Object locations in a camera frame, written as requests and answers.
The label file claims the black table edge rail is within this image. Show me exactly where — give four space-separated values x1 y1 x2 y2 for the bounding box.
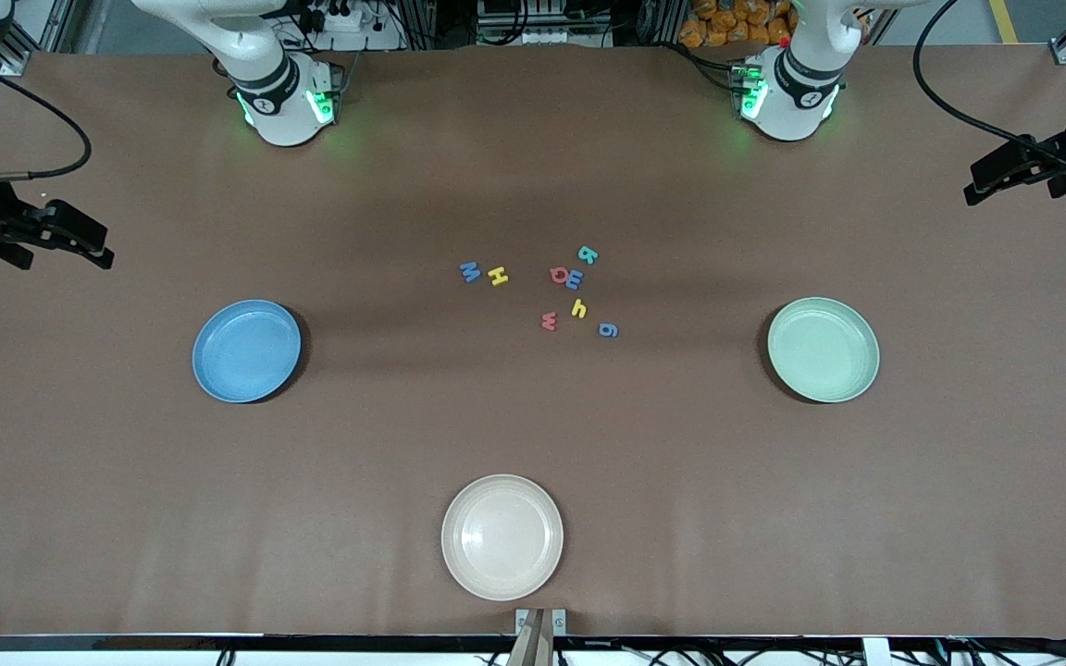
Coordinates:
0 634 1066 654

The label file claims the orange packet pile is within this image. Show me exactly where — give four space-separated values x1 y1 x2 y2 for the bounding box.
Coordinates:
679 0 798 49

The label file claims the blue plate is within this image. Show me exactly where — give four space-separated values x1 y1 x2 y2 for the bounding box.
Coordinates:
192 299 303 404

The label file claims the white power strip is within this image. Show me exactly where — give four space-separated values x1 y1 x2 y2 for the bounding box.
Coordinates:
297 0 404 52

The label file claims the metal table edge bracket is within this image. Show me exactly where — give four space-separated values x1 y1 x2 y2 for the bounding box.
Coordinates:
515 608 567 639

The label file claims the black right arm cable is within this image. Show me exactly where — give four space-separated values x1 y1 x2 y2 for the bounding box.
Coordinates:
0 51 93 181

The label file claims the beige plate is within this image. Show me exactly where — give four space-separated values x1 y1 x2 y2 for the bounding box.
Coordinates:
441 475 564 602

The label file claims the green plate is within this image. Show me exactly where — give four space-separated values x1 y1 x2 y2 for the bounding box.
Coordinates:
767 296 881 404

